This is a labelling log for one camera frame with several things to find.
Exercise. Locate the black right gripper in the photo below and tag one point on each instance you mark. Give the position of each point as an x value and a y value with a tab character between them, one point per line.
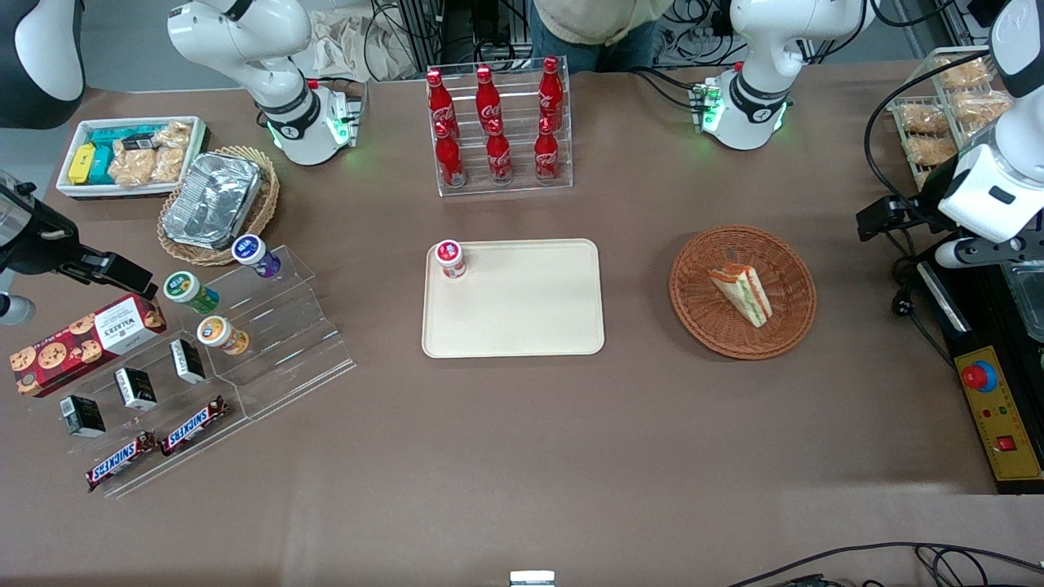
39	241

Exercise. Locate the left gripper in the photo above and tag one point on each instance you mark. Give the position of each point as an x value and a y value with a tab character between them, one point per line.
920	204

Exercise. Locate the triangular sandwich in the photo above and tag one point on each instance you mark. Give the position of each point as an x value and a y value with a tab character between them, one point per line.
744	295

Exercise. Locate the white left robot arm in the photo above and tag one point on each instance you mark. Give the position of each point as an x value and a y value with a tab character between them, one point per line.
758	49

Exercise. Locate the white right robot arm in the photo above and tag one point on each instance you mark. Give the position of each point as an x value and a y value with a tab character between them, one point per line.
245	49

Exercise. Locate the oval light wicker basket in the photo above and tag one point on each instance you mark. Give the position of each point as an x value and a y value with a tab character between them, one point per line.
265	204

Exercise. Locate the round brown wicker basket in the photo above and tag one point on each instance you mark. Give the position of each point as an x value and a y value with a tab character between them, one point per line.
710	318

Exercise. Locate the beige plastic tray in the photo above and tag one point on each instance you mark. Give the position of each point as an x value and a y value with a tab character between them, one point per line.
522	314

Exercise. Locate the clear acrylic bread rack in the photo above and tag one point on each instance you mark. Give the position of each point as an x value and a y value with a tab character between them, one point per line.
905	159

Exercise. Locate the bagged bread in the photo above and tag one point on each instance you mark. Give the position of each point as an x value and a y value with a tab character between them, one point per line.
962	73
979	106
931	150
923	119

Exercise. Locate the green-lid yogurt cup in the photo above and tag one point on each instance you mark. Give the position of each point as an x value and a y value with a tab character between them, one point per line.
186	289

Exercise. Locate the red Walkers cookie box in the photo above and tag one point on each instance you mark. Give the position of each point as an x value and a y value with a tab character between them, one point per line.
81	342

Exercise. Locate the white rectangular bin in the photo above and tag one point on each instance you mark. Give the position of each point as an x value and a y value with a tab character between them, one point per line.
69	189

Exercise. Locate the yellow small box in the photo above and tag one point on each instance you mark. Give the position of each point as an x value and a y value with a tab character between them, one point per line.
81	163

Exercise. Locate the clear bag of crackers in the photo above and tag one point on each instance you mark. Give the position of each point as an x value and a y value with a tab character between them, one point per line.
151	163

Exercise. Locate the teal snack box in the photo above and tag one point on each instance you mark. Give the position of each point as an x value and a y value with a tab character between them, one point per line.
106	155

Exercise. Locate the small black carton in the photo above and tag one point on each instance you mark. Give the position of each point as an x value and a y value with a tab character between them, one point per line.
188	361
135	390
83	416

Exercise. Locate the aluminium foil container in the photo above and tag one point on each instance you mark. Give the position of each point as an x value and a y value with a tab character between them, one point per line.
212	200

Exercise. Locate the orange-lid yogurt cup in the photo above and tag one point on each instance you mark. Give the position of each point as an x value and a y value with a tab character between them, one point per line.
220	334

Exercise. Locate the black equipment platform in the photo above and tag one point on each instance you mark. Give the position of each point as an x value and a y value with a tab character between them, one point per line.
987	310

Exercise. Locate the purple-lid yogurt cup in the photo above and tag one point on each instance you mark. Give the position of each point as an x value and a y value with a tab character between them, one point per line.
253	253

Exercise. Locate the clear plastic container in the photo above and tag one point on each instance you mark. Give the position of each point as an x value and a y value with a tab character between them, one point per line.
1028	297

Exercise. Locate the Snickers bar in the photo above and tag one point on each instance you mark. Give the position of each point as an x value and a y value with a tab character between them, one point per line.
121	461
194	425

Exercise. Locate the red emergency stop button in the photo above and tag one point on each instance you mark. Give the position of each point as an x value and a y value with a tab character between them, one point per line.
977	376

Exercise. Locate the clear acrylic step stand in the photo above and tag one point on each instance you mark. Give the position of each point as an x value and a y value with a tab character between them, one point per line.
204	440
302	342

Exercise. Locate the yellow control box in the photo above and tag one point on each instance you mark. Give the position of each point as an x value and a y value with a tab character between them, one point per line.
1007	424

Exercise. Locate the crumpled beige bag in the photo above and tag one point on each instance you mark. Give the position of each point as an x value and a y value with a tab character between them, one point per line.
351	45

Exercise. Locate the red-lid yogurt cup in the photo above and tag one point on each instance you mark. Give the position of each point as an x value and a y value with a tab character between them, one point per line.
450	259

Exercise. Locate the red Coca-Cola bottle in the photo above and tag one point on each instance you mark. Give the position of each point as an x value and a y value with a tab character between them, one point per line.
498	155
551	94
488	102
438	102
449	159
546	153

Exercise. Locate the person in beige top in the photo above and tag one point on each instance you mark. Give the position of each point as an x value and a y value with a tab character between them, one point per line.
595	28

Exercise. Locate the clear acrylic bottle rack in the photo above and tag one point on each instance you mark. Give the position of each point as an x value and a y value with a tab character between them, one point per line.
522	175

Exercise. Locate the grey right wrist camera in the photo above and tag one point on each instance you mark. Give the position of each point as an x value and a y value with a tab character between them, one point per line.
15	311

